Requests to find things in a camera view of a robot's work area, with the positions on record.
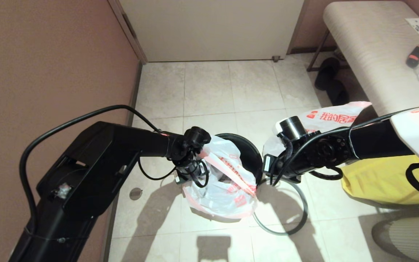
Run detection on grey bin rim ring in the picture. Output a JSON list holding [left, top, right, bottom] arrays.
[[252, 178, 309, 236]]

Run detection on light wood bench metal legs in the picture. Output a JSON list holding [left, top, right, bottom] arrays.
[[306, 1, 419, 117]]

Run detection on black slipper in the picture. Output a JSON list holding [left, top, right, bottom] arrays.
[[314, 57, 340, 91], [327, 81, 350, 106]]

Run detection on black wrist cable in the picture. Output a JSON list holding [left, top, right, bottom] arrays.
[[138, 158, 210, 189], [268, 107, 419, 187]]

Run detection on brown door frame post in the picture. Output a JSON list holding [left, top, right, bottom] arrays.
[[286, 0, 309, 55], [108, 0, 148, 64]]

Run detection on white and red plastic bag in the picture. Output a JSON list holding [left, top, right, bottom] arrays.
[[182, 135, 259, 220]]

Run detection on black round trash bin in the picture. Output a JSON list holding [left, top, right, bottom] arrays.
[[215, 133, 264, 187]]

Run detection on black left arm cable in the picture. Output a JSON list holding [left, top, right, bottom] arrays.
[[19, 105, 163, 234]]

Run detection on pale door panel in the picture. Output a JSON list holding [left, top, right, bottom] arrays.
[[119, 0, 304, 61]]

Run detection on black and red marker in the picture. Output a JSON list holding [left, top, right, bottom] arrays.
[[406, 45, 419, 68]]

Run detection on grey ribbed round stool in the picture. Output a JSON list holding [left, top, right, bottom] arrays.
[[371, 215, 419, 262]]

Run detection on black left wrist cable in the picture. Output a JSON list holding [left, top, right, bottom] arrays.
[[138, 158, 210, 189]]

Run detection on spare white red plastic bag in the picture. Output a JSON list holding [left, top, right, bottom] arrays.
[[263, 101, 372, 158]]

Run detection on yellow fabric bag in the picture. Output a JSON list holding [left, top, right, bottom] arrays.
[[340, 155, 419, 205]]

